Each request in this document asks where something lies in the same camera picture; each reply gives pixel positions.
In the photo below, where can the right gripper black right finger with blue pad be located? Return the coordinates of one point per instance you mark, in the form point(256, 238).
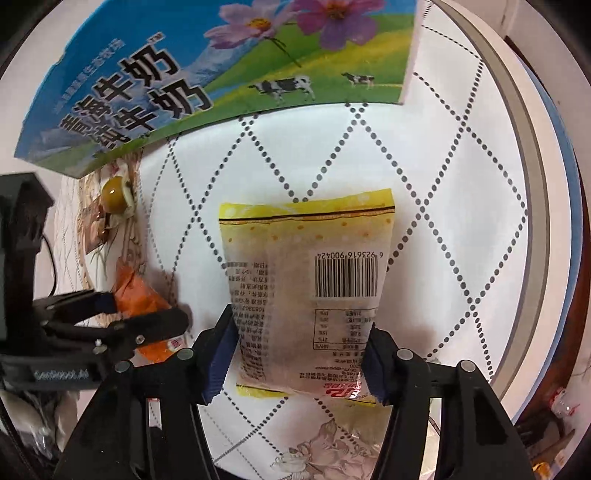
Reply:
point(477, 439)

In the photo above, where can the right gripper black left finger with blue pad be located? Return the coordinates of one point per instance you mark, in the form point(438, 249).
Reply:
point(143, 422)

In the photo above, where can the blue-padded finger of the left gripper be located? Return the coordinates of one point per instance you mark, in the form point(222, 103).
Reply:
point(78, 302)

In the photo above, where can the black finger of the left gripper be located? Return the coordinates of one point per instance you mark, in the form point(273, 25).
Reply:
point(65, 341)

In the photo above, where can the orange small snack packet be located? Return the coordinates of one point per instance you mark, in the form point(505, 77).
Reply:
point(134, 297)

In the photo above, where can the yellow barcode snack packet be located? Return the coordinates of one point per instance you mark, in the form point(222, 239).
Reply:
point(305, 283)

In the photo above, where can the blue bed sheet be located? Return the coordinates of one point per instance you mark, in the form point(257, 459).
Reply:
point(573, 224)

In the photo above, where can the cardboard milk box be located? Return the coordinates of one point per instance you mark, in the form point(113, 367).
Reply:
point(136, 72)

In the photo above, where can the white quilted blanket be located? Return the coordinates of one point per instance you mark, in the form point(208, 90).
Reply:
point(427, 220)

